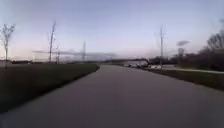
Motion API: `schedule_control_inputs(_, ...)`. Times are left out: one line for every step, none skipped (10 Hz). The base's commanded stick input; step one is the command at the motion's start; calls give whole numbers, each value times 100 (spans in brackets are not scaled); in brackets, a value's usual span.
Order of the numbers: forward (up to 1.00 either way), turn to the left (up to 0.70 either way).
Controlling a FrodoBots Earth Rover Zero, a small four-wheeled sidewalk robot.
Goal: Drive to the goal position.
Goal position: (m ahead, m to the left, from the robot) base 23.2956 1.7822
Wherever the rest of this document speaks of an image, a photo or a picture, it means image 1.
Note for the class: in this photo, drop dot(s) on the grey asphalt path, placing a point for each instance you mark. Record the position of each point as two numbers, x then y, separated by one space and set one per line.
120 100

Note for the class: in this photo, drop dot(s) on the tall utility pole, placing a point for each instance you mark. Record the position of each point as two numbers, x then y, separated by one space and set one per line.
161 46

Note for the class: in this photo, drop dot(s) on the bare thin tree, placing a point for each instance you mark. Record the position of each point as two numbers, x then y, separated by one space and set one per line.
51 40
6 40

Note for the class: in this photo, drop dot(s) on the dark grass field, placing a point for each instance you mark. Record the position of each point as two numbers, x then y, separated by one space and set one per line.
33 80

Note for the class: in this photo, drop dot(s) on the dark grass verge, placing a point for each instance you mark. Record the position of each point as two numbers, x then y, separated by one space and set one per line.
195 77

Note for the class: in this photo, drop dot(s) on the pale road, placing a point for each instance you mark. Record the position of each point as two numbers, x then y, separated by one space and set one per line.
200 70

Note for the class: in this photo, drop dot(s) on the dark wood of trees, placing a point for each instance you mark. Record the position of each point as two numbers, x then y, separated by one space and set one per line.
208 58

